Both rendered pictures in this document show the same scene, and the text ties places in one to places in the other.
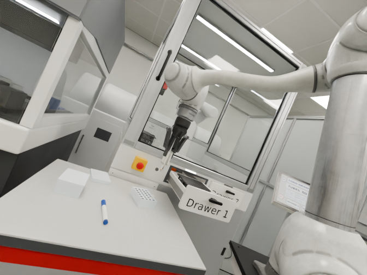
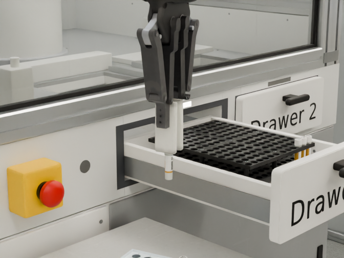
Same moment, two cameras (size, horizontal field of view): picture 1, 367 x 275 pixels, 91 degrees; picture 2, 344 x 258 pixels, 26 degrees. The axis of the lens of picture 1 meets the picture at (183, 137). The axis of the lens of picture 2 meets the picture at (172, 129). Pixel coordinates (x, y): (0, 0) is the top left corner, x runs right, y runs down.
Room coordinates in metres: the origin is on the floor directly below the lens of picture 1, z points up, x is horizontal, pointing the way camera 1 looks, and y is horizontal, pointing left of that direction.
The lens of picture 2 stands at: (0.01, 0.46, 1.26)
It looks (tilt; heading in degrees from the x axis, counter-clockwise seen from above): 15 degrees down; 333
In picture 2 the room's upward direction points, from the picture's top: straight up
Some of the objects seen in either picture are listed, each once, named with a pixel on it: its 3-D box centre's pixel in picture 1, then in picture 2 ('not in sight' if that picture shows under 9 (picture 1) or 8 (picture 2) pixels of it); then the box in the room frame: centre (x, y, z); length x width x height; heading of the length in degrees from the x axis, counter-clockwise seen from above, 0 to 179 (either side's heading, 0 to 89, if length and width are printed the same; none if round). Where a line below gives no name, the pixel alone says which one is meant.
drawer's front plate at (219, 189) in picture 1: (225, 194); (281, 111); (1.28, -0.43, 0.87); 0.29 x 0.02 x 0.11; 109
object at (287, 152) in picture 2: not in sight; (279, 154); (0.96, -0.21, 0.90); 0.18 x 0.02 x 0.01; 109
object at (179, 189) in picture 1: (192, 189); (226, 159); (1.07, -0.17, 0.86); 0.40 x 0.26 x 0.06; 19
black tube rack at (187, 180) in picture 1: (193, 189); (230, 158); (1.06, -0.18, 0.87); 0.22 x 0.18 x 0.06; 19
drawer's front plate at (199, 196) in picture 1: (208, 204); (331, 183); (0.87, -0.24, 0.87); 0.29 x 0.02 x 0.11; 109
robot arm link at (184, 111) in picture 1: (187, 113); not in sight; (0.87, 0.03, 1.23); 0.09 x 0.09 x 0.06
